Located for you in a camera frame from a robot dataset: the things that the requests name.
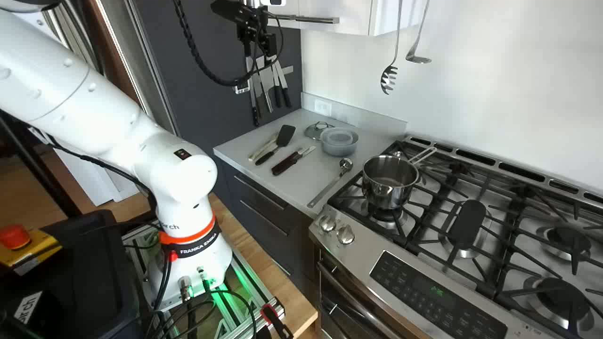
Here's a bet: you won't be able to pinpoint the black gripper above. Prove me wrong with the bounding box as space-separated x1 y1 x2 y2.
211 0 281 64

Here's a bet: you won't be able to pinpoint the stainless steel saucepan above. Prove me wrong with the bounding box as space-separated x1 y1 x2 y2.
362 147 437 211

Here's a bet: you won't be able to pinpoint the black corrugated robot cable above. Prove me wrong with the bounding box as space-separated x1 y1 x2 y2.
171 0 286 88

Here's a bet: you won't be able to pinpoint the grey plastic bowl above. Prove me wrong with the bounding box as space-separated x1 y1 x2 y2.
320 128 358 156

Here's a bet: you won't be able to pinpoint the black handled knife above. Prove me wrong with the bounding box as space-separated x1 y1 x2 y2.
245 54 260 126
271 58 292 107
256 56 273 113

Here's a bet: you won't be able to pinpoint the long metal spoon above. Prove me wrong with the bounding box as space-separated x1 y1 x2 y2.
307 158 354 207

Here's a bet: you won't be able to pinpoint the hanging metal ladle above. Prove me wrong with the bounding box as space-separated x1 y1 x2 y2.
405 0 431 64

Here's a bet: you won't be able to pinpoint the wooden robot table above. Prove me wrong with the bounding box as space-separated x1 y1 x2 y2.
92 190 320 339

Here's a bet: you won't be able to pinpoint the round metal lid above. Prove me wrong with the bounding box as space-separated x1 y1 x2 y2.
303 120 333 141

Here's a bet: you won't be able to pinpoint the left stove knob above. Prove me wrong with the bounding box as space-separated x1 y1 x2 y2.
318 215 335 232

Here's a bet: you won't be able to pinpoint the slotted hanging spoon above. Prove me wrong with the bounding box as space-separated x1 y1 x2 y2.
379 0 403 94

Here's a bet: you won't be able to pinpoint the dark base cabinet drawers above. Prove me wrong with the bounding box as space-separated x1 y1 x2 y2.
215 160 316 299

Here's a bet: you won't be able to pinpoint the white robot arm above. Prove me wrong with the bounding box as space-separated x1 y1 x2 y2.
0 0 232 311

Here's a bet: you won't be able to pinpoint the red emergency stop button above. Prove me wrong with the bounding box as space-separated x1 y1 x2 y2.
0 224 62 275

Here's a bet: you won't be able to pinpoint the stainless gas stove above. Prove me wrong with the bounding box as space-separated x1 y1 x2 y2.
309 135 603 339

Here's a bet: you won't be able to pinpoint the right stove knob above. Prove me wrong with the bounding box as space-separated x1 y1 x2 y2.
337 226 354 245

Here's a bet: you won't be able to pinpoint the black box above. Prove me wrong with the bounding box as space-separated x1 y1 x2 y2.
0 211 143 339

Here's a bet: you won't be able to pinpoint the stove knob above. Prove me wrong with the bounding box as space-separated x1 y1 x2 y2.
318 215 335 232
337 226 354 245

